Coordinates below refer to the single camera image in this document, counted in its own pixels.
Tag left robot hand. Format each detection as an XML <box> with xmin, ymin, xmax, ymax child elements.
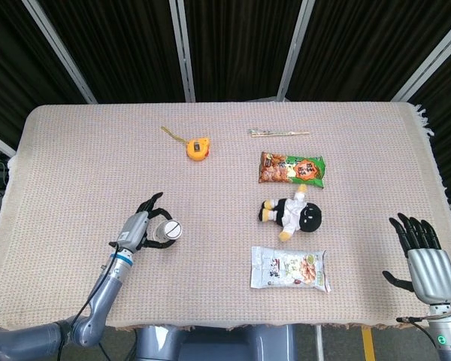
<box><xmin>109</xmin><ymin>192</ymin><xmax>174</xmax><ymax>253</ymax></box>

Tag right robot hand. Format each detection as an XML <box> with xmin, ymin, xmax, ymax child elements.
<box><xmin>382</xmin><ymin>213</ymin><xmax>451</xmax><ymax>305</ymax></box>

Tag white paper cup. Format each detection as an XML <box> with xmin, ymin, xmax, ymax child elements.
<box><xmin>151</xmin><ymin>220</ymin><xmax>183</xmax><ymax>243</ymax></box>

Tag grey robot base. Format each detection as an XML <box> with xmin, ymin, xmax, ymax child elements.
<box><xmin>135</xmin><ymin>325</ymin><xmax>296</xmax><ymax>361</ymax></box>

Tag orange tape measure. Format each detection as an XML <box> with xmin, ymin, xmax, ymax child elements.
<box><xmin>160</xmin><ymin>126</ymin><xmax>212</xmax><ymax>162</ymax></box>

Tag beige woven tablecloth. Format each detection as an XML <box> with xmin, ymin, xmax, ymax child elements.
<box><xmin>0</xmin><ymin>102</ymin><xmax>451</xmax><ymax>332</ymax></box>

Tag white snack bag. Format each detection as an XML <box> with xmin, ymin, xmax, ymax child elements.
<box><xmin>250</xmin><ymin>246</ymin><xmax>332</xmax><ymax>293</ymax></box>

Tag plush doll white robe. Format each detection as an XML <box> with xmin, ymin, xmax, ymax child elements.
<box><xmin>257</xmin><ymin>184</ymin><xmax>323</xmax><ymax>242</ymax></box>

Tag green orange snack bag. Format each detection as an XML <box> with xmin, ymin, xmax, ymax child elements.
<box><xmin>258</xmin><ymin>151</ymin><xmax>326</xmax><ymax>190</ymax></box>

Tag wooden chopsticks in wrapper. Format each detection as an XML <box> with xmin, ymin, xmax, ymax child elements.
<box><xmin>247</xmin><ymin>128</ymin><xmax>310</xmax><ymax>138</ymax></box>

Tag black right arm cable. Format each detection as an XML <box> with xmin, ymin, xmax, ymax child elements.
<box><xmin>395</xmin><ymin>308</ymin><xmax>451</xmax><ymax>349</ymax></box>

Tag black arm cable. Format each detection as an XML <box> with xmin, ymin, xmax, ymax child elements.
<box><xmin>395</xmin><ymin>308</ymin><xmax>451</xmax><ymax>349</ymax></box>
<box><xmin>56</xmin><ymin>242</ymin><xmax>122</xmax><ymax>361</ymax></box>

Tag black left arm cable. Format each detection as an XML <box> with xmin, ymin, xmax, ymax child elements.
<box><xmin>56</xmin><ymin>242</ymin><xmax>122</xmax><ymax>361</ymax></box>

